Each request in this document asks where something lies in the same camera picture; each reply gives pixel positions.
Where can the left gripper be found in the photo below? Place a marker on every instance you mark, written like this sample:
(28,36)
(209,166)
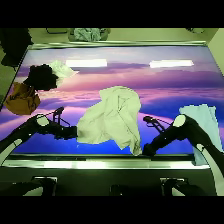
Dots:
(69,132)

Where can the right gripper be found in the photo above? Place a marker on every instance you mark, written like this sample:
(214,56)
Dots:
(151,148)

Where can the pale grey shirt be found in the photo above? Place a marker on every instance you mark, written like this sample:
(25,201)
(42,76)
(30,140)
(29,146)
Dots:
(111,120)

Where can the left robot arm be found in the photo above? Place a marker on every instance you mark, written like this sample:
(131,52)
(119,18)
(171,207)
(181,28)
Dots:
(28,128)

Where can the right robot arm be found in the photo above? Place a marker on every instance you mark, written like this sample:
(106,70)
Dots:
(188,130)

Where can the brown garment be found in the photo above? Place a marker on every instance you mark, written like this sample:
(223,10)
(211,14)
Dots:
(21,100)

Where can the pale blue garment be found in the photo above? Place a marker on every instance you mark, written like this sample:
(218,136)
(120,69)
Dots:
(203,116)

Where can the black garment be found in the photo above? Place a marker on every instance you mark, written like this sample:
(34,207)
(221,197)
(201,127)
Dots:
(40,78)

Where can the white garment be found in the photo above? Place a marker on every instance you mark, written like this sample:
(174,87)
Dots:
(62,70)

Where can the heap of clothes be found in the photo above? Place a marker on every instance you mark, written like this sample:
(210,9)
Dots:
(87,34)

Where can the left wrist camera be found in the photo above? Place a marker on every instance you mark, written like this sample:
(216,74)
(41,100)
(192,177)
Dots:
(58,115)

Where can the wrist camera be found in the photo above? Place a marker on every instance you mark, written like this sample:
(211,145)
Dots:
(58,115)
(153,122)

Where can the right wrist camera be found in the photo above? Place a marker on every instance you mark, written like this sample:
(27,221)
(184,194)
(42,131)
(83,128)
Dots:
(153,122)

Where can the silver frame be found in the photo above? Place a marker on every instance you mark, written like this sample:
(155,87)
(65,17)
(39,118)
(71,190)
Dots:
(100,164)

